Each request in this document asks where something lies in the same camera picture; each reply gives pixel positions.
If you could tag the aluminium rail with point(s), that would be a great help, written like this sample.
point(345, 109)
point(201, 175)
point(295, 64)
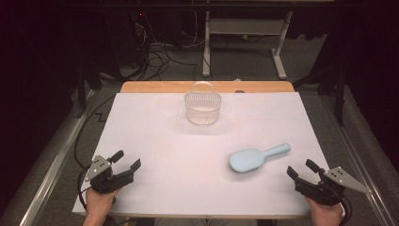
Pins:
point(360, 163)
point(53, 166)

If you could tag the clear plastic basket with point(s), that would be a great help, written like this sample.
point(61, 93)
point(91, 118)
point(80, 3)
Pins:
point(202, 108)

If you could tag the person's right hand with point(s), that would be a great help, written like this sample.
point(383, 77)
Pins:
point(323, 215)

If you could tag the light blue plastic scoop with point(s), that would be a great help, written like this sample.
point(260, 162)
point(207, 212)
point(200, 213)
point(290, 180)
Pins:
point(247, 160)

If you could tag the black stand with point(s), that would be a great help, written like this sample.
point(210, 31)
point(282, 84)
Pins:
point(337, 91)
point(84, 84)

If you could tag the person's left hand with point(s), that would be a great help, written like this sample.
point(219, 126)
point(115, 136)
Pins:
point(98, 204)

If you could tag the white table cover board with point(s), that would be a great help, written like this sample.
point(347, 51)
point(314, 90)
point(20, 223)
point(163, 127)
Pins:
point(188, 163)

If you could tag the white metal desk frame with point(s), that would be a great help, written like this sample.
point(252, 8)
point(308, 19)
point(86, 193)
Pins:
point(247, 25)

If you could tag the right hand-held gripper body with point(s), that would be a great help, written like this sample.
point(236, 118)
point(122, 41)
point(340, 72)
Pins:
point(326, 193)

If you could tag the wooden table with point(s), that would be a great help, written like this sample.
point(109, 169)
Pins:
point(150, 86)

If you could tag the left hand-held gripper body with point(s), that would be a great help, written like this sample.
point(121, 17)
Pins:
point(108, 182)

